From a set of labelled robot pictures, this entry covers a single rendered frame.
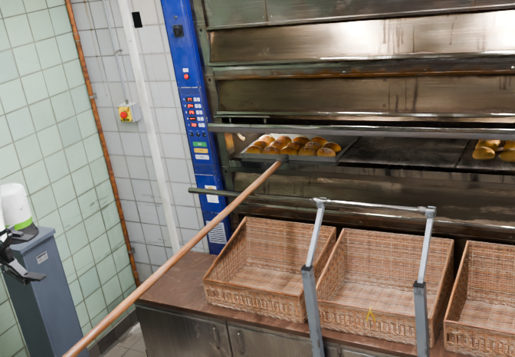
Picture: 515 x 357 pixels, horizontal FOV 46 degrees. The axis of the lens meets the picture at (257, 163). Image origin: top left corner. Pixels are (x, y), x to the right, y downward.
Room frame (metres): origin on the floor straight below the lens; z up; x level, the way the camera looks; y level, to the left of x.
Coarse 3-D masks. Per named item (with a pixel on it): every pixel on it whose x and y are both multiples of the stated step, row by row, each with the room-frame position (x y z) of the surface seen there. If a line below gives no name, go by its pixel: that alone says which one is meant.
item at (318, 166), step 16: (240, 160) 3.09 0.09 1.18; (256, 160) 3.05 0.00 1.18; (272, 160) 3.01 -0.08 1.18; (288, 160) 2.97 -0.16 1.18; (400, 176) 2.62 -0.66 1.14; (416, 176) 2.58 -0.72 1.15; (432, 176) 2.55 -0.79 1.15; (448, 176) 2.51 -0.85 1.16; (464, 176) 2.47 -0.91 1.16; (480, 176) 2.44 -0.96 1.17; (496, 176) 2.40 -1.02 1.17; (512, 176) 2.37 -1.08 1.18
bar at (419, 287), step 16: (192, 192) 2.80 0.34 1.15; (208, 192) 2.75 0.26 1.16; (224, 192) 2.70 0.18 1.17; (240, 192) 2.66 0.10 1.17; (320, 208) 2.43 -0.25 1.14; (368, 208) 2.32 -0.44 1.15; (384, 208) 2.28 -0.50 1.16; (400, 208) 2.25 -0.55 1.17; (416, 208) 2.22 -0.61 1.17; (432, 208) 2.19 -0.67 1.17; (320, 224) 2.39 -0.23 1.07; (432, 224) 2.17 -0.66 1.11; (304, 272) 2.25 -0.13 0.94; (304, 288) 2.25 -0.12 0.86; (416, 288) 2.00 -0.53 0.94; (416, 304) 2.00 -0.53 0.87; (416, 320) 2.00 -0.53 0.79; (320, 336) 2.26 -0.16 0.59; (416, 336) 2.00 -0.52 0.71; (320, 352) 2.24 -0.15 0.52
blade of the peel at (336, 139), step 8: (312, 136) 3.27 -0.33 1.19; (328, 136) 3.22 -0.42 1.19; (336, 136) 3.20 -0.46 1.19; (344, 136) 3.18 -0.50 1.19; (352, 136) 3.16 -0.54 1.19; (344, 144) 3.06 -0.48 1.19; (304, 160) 2.93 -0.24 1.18; (312, 160) 2.91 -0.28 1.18; (320, 160) 2.89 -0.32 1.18; (328, 160) 2.87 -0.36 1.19; (336, 160) 2.86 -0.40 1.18
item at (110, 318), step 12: (276, 168) 2.85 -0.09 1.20; (264, 180) 2.74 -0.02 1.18; (216, 216) 2.38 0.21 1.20; (204, 228) 2.28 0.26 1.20; (192, 240) 2.20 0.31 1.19; (180, 252) 2.12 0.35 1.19; (168, 264) 2.04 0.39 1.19; (156, 276) 1.98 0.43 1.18; (144, 288) 1.91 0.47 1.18; (132, 300) 1.85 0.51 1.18; (120, 312) 1.79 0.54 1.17; (108, 324) 1.73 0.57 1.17; (84, 336) 1.66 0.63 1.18; (96, 336) 1.68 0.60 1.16; (72, 348) 1.61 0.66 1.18; (84, 348) 1.63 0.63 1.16
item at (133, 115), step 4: (120, 104) 3.42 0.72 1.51; (124, 104) 3.40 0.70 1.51; (128, 104) 3.39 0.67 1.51; (132, 104) 3.37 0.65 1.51; (136, 104) 3.40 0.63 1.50; (120, 108) 3.38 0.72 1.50; (124, 108) 3.37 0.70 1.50; (128, 108) 3.35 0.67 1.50; (132, 108) 3.36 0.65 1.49; (136, 108) 3.39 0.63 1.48; (120, 112) 3.39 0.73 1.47; (128, 112) 3.36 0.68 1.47; (132, 112) 3.35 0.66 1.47; (136, 112) 3.39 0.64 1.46; (128, 116) 3.36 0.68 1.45; (132, 116) 3.35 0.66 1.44; (136, 116) 3.38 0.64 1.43; (140, 116) 3.41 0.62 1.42; (120, 120) 3.40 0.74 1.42; (124, 120) 3.38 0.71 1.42; (128, 120) 3.37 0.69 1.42; (132, 120) 3.35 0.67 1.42; (136, 120) 3.37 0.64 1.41
